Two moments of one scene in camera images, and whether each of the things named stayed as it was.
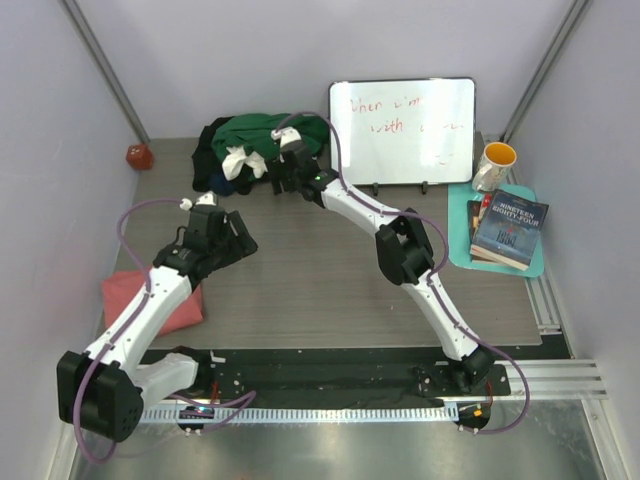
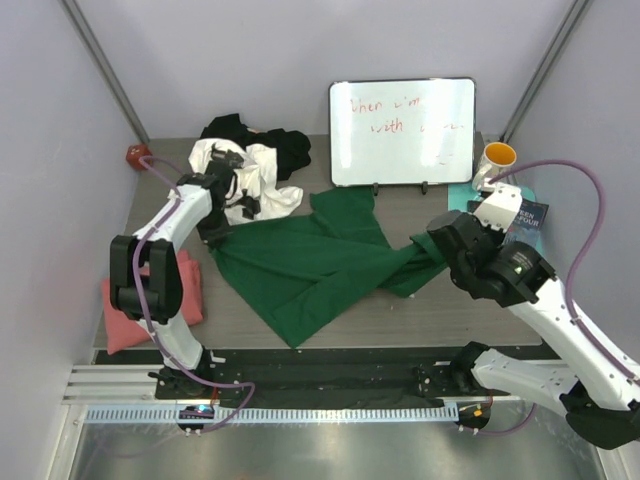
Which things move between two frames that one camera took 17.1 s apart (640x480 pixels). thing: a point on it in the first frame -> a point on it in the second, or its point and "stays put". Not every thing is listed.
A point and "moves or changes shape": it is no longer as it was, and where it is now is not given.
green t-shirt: (256, 131) -> (305, 269)
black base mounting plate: (359, 374) stays put
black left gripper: (242, 244) -> (213, 237)
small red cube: (139, 157) stays put
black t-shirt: (208, 175) -> (292, 149)
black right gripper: (276, 170) -> (497, 234)
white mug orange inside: (496, 161) stays put
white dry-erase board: (407, 131) stays put
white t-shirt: (233, 163) moves or changes shape
